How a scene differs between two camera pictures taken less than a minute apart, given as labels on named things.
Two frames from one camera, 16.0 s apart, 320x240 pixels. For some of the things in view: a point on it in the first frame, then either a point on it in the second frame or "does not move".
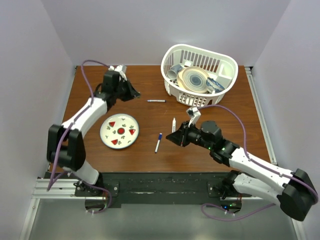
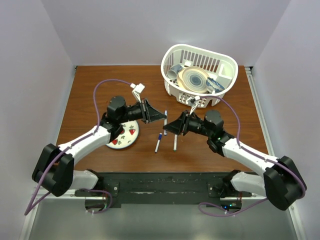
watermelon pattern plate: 119,131 does not move
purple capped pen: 156,101 → 165,122
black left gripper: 132,93 → 151,115
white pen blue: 157,146 does not move
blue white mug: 172,72 does not move
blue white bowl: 212,85 does not move
